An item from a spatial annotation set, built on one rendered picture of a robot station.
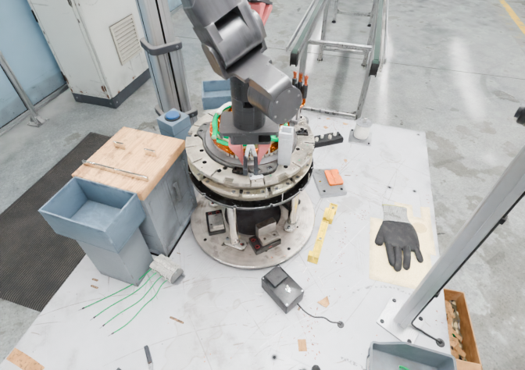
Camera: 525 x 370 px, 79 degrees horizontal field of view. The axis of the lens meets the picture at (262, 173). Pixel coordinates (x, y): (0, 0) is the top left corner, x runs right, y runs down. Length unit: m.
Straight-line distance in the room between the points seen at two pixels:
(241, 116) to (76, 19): 2.44
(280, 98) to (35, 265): 1.91
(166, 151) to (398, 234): 0.70
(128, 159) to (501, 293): 1.89
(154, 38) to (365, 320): 0.99
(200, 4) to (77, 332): 0.79
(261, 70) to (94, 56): 2.58
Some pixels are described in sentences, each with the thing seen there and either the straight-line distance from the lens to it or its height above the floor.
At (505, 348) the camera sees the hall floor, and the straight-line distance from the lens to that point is 1.99.
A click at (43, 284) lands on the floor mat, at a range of 2.09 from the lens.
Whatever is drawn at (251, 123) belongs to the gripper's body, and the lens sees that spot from 0.53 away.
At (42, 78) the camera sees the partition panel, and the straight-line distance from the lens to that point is 3.32.
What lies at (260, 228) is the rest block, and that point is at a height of 0.87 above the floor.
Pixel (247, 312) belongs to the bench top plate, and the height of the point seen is 0.78.
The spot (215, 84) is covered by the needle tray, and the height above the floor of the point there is 1.05.
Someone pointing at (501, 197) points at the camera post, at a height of 1.25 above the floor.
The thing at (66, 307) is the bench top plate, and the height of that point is 0.78.
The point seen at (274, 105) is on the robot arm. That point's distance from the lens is 0.44.
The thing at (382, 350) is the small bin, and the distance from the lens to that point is 0.87.
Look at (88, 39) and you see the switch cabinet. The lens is 2.93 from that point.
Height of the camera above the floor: 1.59
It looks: 45 degrees down
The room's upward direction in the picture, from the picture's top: straight up
